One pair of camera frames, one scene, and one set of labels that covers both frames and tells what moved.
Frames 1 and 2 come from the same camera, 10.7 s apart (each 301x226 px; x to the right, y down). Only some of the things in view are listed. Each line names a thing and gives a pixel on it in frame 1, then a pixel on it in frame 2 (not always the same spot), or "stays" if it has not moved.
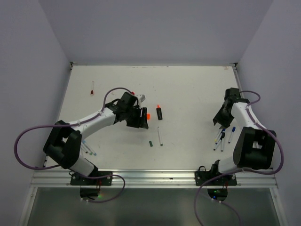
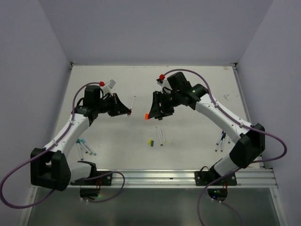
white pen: (160, 137) stays
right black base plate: (225, 180) stays
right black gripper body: (223, 117) -> (177, 100)
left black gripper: (140, 121) -> (118, 107)
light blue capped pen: (94, 153) stays
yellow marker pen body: (214, 149) -> (163, 134)
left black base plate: (76, 179) stays
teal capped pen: (89, 152) stays
